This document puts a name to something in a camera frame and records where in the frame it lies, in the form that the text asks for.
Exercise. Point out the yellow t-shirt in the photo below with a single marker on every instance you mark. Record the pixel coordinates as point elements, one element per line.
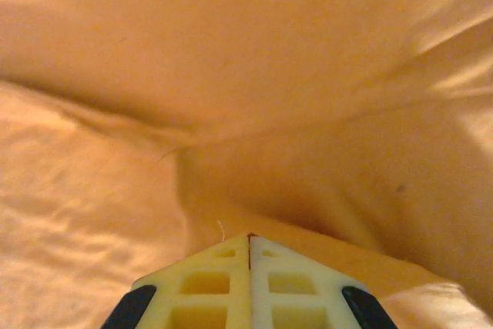
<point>231,74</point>

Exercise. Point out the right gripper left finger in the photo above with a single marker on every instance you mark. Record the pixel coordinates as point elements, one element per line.
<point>192,298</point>

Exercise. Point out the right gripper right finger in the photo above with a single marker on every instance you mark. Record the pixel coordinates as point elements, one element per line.
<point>308,298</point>

